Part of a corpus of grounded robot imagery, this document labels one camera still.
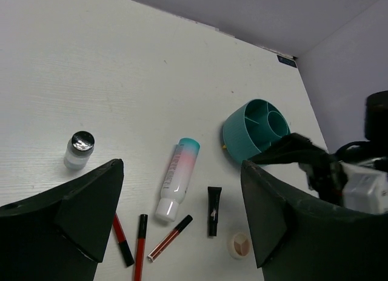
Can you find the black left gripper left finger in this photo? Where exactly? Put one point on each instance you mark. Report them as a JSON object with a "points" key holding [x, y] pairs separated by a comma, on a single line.
{"points": [[61, 233]]}

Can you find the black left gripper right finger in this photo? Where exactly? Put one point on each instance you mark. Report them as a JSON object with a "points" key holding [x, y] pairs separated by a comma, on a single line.
{"points": [[296, 236]]}

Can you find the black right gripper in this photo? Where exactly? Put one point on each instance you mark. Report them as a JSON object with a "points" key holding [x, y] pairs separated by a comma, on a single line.
{"points": [[325, 174]]}

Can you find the red lip gloss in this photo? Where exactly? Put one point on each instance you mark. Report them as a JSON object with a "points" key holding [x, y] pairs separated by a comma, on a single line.
{"points": [[122, 242], [140, 246]]}

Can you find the black squeeze tube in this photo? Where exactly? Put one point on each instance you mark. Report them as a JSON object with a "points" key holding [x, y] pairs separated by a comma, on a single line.
{"points": [[214, 195]]}

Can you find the small clear jar black lid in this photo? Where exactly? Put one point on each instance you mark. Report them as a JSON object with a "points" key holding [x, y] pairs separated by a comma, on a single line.
{"points": [[79, 149]]}

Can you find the brown lip gloss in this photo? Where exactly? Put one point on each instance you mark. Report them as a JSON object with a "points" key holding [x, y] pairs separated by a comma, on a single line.
{"points": [[168, 239]]}

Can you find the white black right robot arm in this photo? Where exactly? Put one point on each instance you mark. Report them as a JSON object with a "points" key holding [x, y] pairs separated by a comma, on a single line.
{"points": [[375, 131]]}

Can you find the teal round organizer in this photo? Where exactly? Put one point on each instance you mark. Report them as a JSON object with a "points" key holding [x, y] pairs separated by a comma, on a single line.
{"points": [[252, 129]]}

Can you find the round beige eyeshadow compact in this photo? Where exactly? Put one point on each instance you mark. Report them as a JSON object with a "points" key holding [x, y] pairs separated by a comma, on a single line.
{"points": [[239, 245]]}

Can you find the dark table logo sticker right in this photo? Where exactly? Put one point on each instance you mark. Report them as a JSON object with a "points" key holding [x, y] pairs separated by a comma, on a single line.
{"points": [[286, 61]]}

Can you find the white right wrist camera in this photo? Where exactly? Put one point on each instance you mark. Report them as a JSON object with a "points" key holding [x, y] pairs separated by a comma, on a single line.
{"points": [[366, 186]]}

